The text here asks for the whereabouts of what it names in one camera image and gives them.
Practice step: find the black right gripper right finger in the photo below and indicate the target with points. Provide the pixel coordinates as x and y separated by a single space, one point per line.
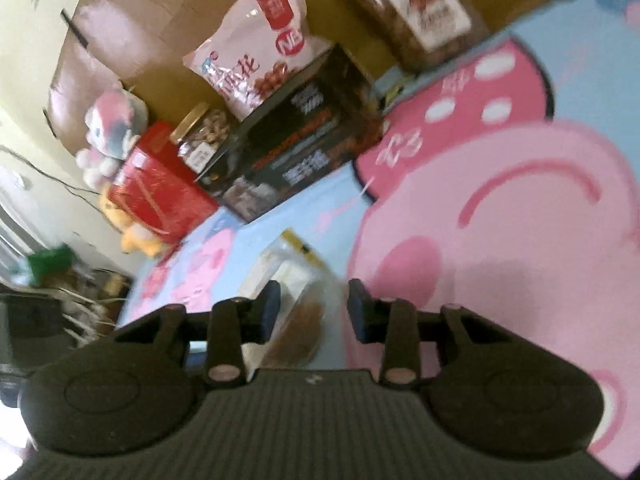
392 323

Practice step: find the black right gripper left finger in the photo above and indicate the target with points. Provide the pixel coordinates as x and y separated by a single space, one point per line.
234 322

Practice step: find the clear seed snack packet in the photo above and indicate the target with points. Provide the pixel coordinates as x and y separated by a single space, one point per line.
309 293

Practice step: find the yellow plush toy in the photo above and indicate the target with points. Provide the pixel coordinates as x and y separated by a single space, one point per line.
133 236

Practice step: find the red gift box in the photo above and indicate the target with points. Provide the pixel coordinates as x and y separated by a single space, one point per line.
157 190

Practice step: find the pink blue cartoon blanket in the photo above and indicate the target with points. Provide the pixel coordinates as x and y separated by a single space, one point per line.
508 183

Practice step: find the cashew jar gold lid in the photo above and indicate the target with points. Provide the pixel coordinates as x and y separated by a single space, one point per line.
200 135

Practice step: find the black boxed snack package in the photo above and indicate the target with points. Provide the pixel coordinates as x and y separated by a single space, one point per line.
320 119

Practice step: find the pink white plush toy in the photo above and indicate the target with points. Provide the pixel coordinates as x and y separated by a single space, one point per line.
115 123

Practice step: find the pink twist snack bag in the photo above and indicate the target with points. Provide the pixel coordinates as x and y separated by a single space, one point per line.
259 45

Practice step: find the brown cardboard backdrop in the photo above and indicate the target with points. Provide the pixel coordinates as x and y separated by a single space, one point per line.
140 43

